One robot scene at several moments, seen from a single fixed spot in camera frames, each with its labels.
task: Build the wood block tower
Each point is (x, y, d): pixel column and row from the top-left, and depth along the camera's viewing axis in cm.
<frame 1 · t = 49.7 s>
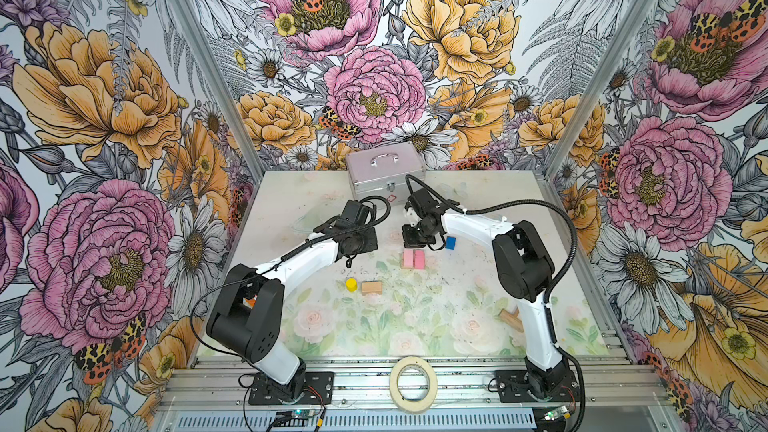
left hand: (368, 248, 91), fingers closed
right hand: (407, 251, 96), fingers closed
silver metal first-aid case: (382, 171, 105), point 15 cm above the table
hot pink rectangular block: (419, 259, 98), point 2 cm above the table
light pink rectangular block: (408, 258, 98), point 2 cm above the table
yellow cylinder block: (351, 284, 91), point 3 cm above the table
short natural wood block: (371, 287, 92), point 2 cm above the table

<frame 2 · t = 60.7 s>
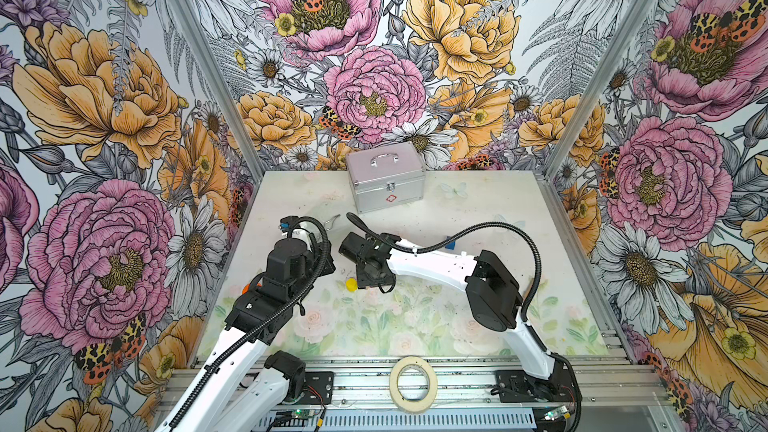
left hand: (329, 253, 74), fingers closed
right hand: (375, 286, 87), fingers open
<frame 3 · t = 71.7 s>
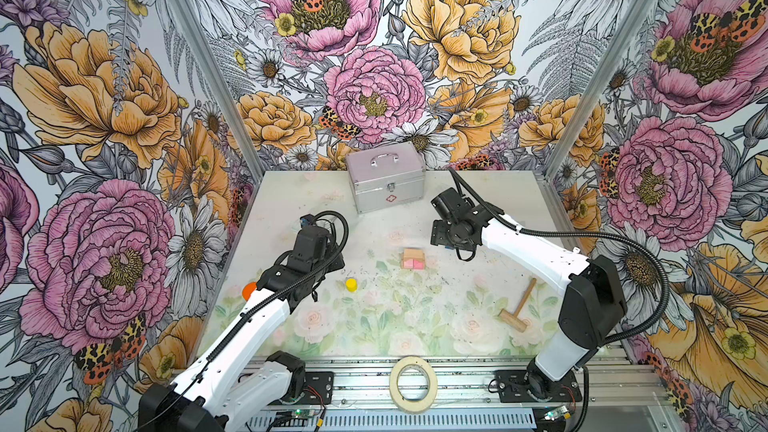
left hand: (334, 259, 81), fingers open
right hand: (449, 246, 86), fingers open
wooden toy mallet: (513, 318, 85), point 2 cm above the table
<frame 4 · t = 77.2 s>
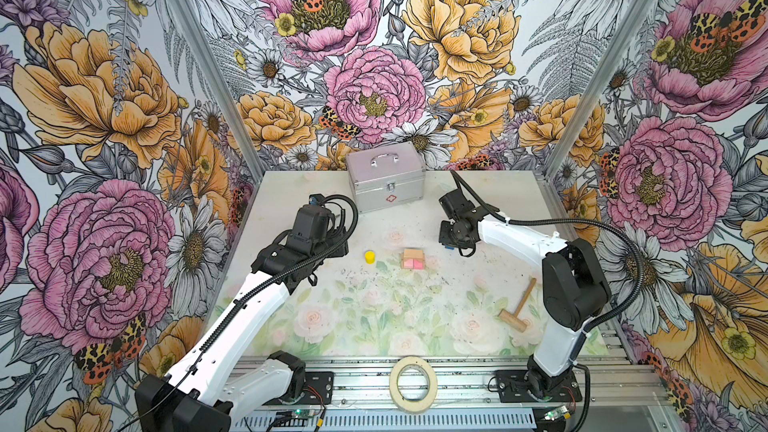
left hand: (333, 244, 78), fingers open
right hand: (449, 247, 92), fingers open
yellow cylinder block: (370, 257, 98), point 2 cm above the table
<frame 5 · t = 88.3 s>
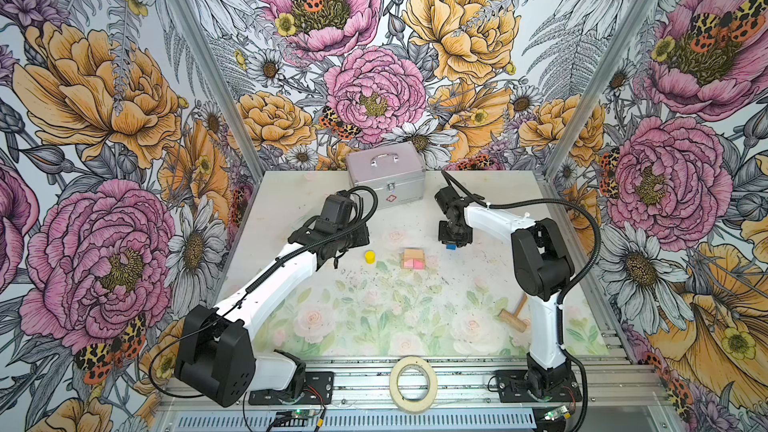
left hand: (364, 239, 84), fingers closed
right hand: (451, 248, 98), fingers open
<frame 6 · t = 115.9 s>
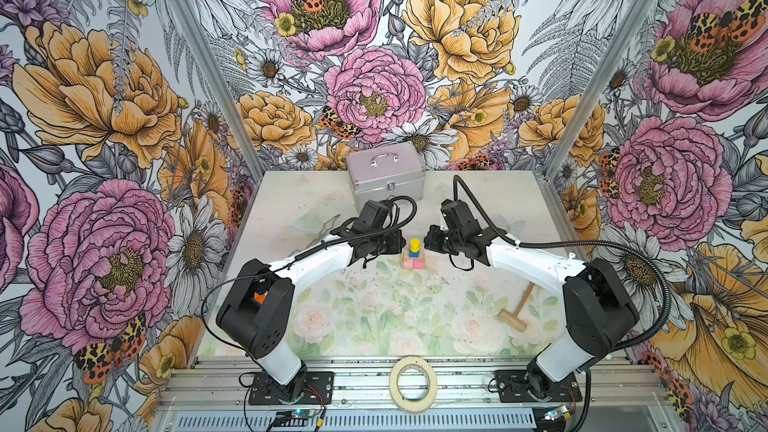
left hand: (402, 250, 88), fingers closed
right hand: (424, 248, 88), fingers closed
yellow cylinder block: (415, 245, 89), point 13 cm above the table
blue cube block: (414, 254, 92), point 8 cm above the table
